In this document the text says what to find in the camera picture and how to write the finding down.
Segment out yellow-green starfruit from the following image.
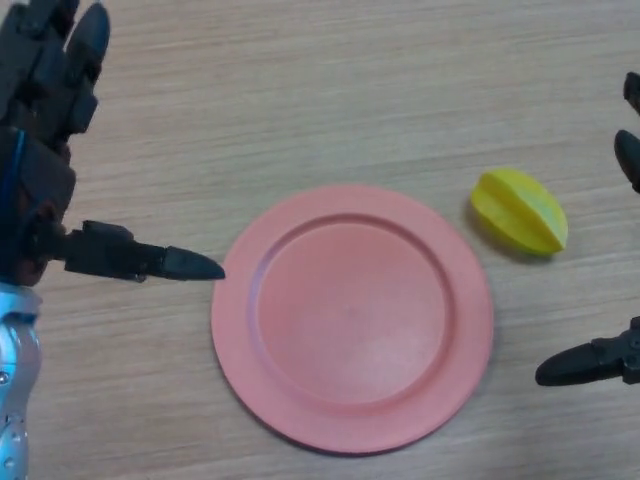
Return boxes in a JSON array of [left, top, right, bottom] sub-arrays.
[[469, 168, 569, 258]]

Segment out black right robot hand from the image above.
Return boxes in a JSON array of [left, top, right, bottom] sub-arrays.
[[534, 72, 640, 387]]

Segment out pink round plate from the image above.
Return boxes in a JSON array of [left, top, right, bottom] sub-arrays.
[[210, 184, 495, 455]]

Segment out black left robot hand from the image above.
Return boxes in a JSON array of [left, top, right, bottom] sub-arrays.
[[0, 0, 226, 289]]

